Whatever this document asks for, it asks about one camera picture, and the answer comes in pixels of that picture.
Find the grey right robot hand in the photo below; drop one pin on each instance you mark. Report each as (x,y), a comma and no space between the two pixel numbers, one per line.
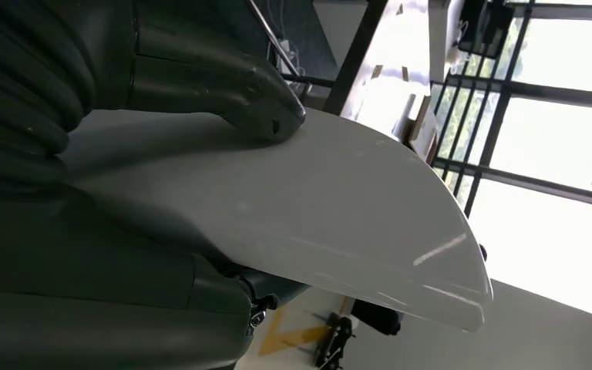
(97,306)

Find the black jointed stand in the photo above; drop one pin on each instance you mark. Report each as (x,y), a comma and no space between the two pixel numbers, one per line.
(334,342)

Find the black steel beam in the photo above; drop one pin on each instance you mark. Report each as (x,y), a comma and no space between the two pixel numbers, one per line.
(354,56)

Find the black hanging device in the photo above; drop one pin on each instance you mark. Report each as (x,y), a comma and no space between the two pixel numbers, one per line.
(485,25)

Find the black window frame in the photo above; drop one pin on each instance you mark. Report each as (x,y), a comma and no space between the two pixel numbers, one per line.
(556,93)

